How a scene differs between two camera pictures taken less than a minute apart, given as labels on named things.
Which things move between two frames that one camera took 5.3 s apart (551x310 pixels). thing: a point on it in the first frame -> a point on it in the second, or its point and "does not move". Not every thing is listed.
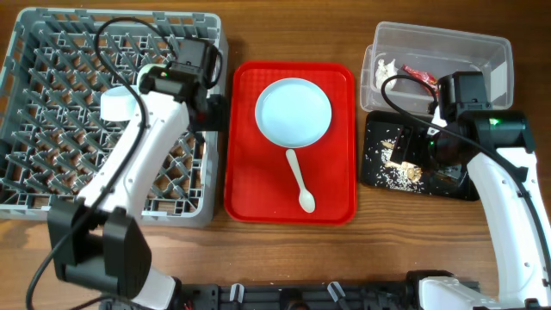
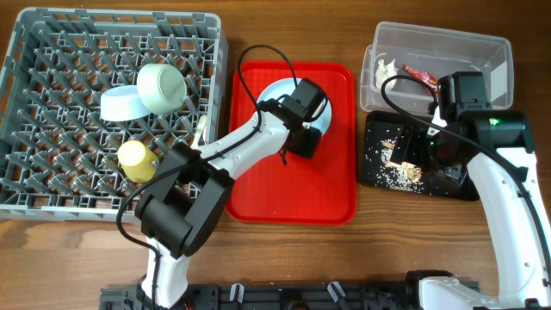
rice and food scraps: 405,176 does not move
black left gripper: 218,119 -> 310,146
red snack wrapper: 424,77 does not move
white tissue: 385,71 does not move
